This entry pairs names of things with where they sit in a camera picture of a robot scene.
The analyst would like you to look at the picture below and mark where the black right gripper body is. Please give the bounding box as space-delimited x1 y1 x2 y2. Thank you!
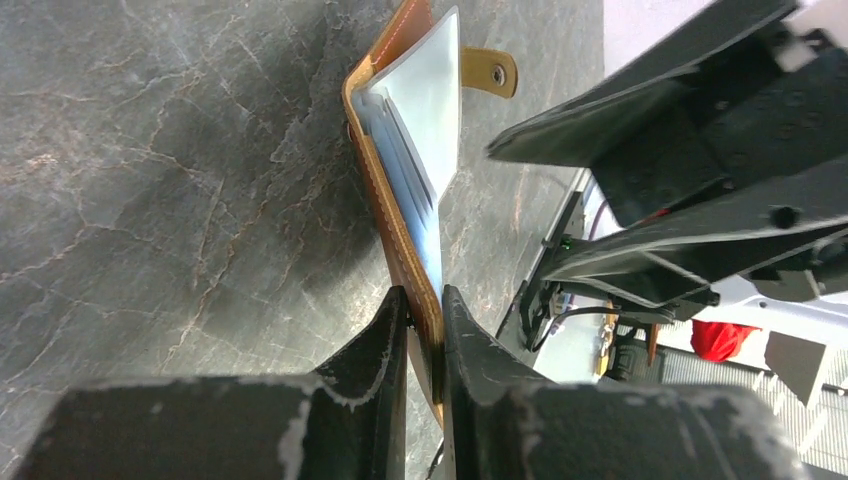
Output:
591 1 847 305

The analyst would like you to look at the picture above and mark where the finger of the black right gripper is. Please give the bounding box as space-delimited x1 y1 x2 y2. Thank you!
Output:
486 1 799 167
542 156 847 308

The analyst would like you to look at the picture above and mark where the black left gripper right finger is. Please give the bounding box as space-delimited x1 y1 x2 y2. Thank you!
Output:
442 285 808 479

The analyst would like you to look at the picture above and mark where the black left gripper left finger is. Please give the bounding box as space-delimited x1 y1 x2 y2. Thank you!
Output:
16 286 408 479

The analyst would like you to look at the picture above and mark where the brown leather card holder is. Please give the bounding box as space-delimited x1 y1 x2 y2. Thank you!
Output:
341 1 518 423

